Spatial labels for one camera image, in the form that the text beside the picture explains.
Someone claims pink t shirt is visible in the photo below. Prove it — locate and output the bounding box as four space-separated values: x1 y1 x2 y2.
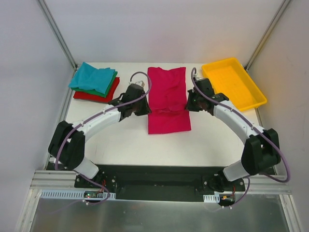
147 67 191 134

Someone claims aluminium front rail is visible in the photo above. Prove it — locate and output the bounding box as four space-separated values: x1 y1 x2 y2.
30 170 292 195

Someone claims aluminium left side rail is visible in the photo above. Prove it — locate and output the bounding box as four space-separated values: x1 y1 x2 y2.
42 85 73 170

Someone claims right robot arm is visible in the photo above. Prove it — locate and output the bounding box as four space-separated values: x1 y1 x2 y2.
186 77 281 192

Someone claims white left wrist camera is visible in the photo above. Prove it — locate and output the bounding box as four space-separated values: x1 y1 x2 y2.
134 81 145 88

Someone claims white slotted cable duct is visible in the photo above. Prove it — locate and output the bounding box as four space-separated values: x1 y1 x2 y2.
41 190 116 201
203 193 220 203

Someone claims aluminium corner post left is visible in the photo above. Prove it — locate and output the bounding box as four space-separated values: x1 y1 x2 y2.
36 0 78 70

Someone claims white slotted cable duct left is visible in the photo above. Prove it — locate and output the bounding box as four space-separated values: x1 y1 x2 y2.
41 190 116 201

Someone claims folded green t shirt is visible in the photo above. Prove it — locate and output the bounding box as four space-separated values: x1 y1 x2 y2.
71 70 118 99

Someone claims folded red t shirt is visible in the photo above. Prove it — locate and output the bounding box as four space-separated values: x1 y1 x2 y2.
73 77 120 103

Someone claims folded teal t shirt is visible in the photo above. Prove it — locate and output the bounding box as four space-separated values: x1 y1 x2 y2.
68 61 116 95

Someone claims aluminium corner post right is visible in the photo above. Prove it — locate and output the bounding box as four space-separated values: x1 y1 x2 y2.
244 0 293 72

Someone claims aluminium right side rail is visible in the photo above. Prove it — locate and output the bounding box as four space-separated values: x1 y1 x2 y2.
244 70 277 170

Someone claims aluminium rail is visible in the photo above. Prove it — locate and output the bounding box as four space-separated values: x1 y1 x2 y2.
244 70 277 170
30 170 292 195
42 85 73 170

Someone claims aluminium corner post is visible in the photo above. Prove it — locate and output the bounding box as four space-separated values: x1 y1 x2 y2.
36 0 78 70
244 0 293 72

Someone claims white slotted cable duct right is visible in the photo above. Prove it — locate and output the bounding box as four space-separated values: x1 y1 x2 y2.
203 193 220 203

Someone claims yellow plastic tray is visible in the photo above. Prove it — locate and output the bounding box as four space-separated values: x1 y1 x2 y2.
201 58 267 111

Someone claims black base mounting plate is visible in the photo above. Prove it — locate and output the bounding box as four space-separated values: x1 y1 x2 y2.
45 162 277 203

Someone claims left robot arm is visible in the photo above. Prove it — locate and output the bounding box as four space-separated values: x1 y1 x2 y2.
48 81 151 188

